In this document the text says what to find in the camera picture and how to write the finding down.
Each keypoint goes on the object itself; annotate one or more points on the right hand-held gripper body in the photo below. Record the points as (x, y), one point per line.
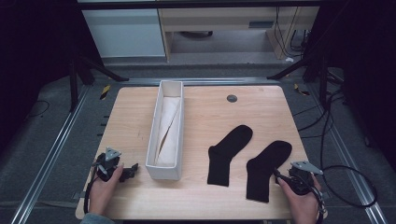
(300, 183)

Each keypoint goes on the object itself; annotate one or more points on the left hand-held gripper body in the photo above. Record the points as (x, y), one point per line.
(107, 161)

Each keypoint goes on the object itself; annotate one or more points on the black sock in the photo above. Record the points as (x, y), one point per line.
(225, 152)
(264, 168)

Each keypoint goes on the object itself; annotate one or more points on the long white box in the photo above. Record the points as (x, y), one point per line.
(151, 146)

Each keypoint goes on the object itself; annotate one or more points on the person's right hand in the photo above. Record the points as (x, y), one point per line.
(303, 208)

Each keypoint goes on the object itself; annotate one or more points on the person's left hand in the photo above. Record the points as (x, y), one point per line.
(101, 196)

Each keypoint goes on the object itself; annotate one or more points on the grey tape piece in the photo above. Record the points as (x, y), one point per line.
(79, 195)
(325, 195)

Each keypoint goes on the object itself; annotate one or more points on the yellow black tape strip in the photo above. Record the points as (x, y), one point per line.
(300, 89)
(105, 91)

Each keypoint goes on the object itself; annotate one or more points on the black stand legs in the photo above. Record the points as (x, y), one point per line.
(74, 90)
(323, 81)

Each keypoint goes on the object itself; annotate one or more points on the round grey table grommet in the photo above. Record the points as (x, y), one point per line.
(232, 98)

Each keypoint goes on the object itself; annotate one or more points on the white cabinet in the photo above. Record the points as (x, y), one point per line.
(124, 32)

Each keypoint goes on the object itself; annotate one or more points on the metal floor rail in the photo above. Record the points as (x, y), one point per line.
(202, 81)
(49, 158)
(348, 155)

